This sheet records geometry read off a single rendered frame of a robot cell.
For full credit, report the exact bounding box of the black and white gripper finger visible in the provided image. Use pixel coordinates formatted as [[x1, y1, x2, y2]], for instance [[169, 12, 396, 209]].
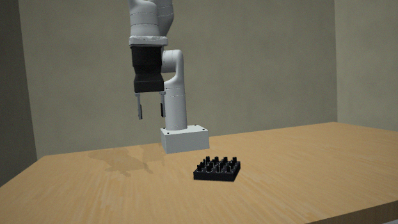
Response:
[[159, 91, 166, 117], [135, 93, 142, 120]]

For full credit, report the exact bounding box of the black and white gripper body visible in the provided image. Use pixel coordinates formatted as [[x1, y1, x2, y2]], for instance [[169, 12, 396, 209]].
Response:
[[129, 24, 168, 93]]

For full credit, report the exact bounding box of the black knob box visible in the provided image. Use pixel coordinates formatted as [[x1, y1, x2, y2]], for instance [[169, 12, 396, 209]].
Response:
[[193, 156, 241, 182]]

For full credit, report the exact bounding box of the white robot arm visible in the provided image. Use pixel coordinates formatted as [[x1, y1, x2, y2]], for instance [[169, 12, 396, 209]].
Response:
[[127, 0, 187, 131]]

